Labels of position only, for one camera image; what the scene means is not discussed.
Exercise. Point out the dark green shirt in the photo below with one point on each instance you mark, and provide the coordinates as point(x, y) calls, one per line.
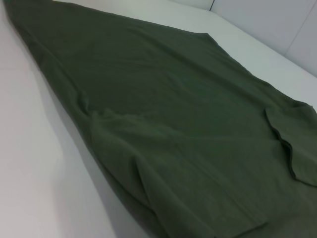
point(161, 111)

